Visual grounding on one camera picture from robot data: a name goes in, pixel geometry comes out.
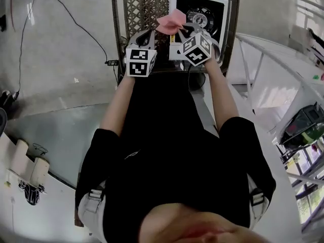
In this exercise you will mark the black striped bag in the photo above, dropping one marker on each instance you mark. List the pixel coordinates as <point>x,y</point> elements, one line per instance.
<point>31,195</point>

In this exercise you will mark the person's left forearm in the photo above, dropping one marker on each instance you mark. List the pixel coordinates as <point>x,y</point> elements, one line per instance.
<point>116,105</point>

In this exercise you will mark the person's right forearm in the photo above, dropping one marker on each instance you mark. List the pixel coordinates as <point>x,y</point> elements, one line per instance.
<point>220,95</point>

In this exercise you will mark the cream paper roll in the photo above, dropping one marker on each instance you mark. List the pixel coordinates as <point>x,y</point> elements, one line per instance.
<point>19,156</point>
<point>39,172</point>

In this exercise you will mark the person's black shirt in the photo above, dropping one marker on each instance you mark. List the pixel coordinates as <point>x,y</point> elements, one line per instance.
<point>177,176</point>

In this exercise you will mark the pink cloth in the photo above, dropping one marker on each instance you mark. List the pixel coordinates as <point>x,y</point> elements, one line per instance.
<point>172,21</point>

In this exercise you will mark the person's black trousers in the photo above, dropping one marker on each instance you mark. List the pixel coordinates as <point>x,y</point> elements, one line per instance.
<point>164,100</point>

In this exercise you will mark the black glossy appliance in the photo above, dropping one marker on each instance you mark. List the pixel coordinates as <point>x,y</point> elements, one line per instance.
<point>303,128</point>

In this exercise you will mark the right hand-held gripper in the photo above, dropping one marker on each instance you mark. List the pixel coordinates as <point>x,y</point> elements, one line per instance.
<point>197,50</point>

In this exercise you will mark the brown lattice metal table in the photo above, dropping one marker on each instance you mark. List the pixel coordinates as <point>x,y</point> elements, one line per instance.
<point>141,9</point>

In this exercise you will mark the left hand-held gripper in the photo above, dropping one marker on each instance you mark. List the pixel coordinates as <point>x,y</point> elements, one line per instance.
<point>138,56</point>

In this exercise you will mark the person's chin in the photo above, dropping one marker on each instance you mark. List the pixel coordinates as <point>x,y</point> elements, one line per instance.
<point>202,226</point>

